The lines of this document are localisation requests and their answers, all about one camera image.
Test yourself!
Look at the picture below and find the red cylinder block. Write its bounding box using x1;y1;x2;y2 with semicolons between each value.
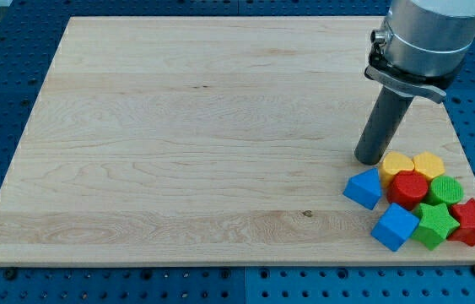
386;171;429;211

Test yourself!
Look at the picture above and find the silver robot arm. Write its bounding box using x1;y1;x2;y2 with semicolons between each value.
364;0;475;103

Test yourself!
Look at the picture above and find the yellow hexagon block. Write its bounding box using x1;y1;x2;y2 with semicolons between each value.
412;151;445;182

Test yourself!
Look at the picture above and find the green star block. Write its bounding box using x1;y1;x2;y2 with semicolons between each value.
411;204;460;251

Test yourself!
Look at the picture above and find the yellow heart block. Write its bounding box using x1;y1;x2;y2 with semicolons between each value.
379;151;414;188

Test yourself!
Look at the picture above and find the wooden board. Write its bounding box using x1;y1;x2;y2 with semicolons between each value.
0;17;475;268

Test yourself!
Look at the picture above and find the green cylinder block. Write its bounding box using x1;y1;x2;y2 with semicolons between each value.
423;176;464;206

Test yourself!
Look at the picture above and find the red star block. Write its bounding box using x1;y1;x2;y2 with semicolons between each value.
447;198;475;247

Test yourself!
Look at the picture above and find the blue triangle block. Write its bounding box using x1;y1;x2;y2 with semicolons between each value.
343;167;382;210

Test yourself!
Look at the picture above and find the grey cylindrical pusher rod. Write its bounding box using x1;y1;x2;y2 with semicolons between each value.
354;87;413;165

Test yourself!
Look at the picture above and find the blue cube block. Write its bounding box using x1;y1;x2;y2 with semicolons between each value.
371;203;419;252

